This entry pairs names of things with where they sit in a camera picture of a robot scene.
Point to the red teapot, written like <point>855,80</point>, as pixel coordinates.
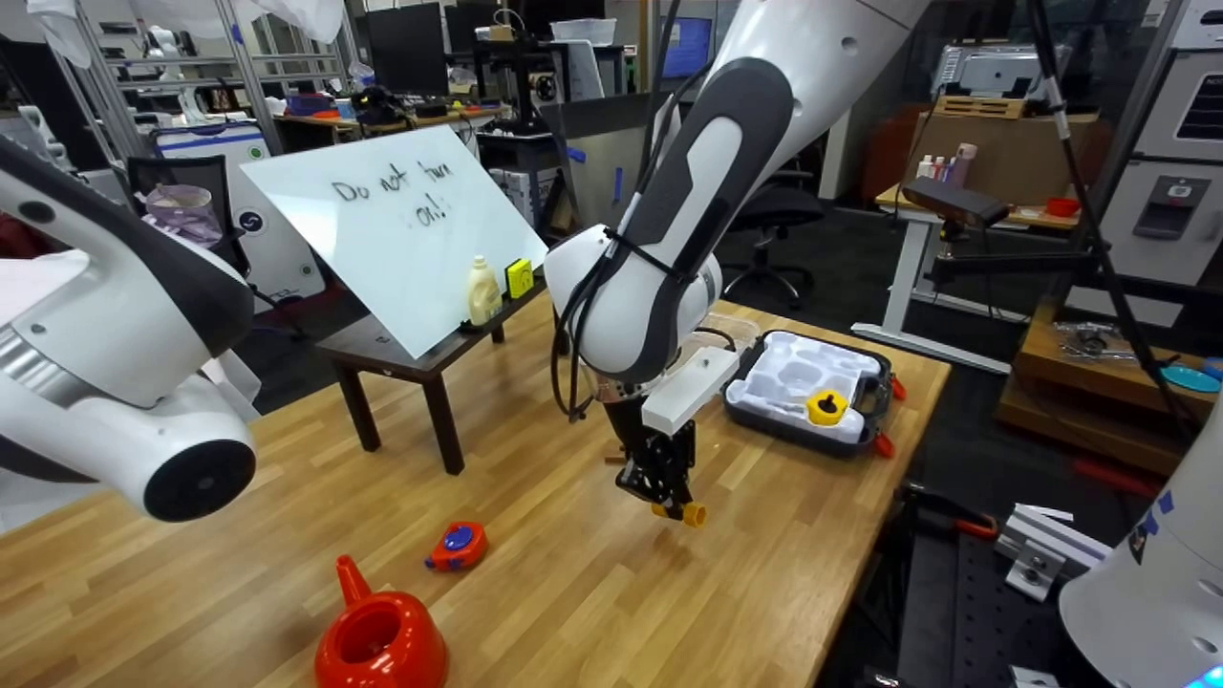
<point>381,638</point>

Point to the yellow sticky note block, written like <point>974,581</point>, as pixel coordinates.
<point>518,276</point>

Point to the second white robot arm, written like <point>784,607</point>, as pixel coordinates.
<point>633,290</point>

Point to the red blue tape measure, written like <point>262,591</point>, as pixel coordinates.
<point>461,548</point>

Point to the black case white tray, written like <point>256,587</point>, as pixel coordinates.
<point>784,368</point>

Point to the small black side table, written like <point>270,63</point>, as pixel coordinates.
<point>369,350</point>

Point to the yellow cylinder toy piece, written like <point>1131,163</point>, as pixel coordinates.
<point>689,514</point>

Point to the white board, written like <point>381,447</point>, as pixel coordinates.
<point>401,219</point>

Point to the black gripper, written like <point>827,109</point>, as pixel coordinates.
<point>656,465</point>

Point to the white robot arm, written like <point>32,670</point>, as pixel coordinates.
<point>108,377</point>

